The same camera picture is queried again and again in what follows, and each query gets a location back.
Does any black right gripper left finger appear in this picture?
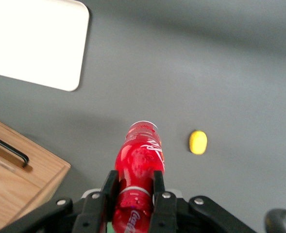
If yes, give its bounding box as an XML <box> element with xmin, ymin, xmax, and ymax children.
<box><xmin>72</xmin><ymin>170</ymin><xmax>120</xmax><ymax>233</ymax></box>

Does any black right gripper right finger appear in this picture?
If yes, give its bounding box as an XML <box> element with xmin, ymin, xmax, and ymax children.
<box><xmin>148</xmin><ymin>170</ymin><xmax>178</xmax><ymax>233</ymax></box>

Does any red coke bottle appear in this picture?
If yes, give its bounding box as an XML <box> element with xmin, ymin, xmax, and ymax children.
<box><xmin>112</xmin><ymin>120</ymin><xmax>166</xmax><ymax>233</ymax></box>

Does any beige plastic tray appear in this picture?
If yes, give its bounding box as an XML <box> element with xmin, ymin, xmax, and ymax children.
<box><xmin>0</xmin><ymin>0</ymin><xmax>90</xmax><ymax>92</ymax></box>

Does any yellow lemon toy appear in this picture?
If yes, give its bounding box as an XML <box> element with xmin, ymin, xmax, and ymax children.
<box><xmin>188</xmin><ymin>130</ymin><xmax>208</xmax><ymax>155</ymax></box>

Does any wooden two-drawer cabinet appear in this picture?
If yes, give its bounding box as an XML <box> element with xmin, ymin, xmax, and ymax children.
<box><xmin>0</xmin><ymin>114</ymin><xmax>71</xmax><ymax>233</ymax></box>

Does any short black drawer handle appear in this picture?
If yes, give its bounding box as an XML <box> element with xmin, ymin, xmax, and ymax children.
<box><xmin>0</xmin><ymin>132</ymin><xmax>30</xmax><ymax>168</ymax></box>

